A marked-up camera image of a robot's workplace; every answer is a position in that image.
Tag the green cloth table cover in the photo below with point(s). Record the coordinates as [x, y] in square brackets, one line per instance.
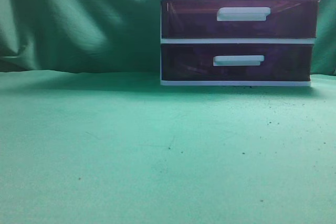
[88, 134]

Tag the white plastic drawer cabinet frame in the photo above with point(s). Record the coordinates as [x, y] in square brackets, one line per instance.
[235, 60]

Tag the middle translucent brown drawer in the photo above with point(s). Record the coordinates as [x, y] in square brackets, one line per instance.
[294, 19]

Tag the translucent brown drawer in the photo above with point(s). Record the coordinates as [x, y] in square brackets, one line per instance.
[294, 19]
[195, 62]

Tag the bottom translucent brown drawer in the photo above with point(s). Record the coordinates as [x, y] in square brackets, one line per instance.
[195, 62]

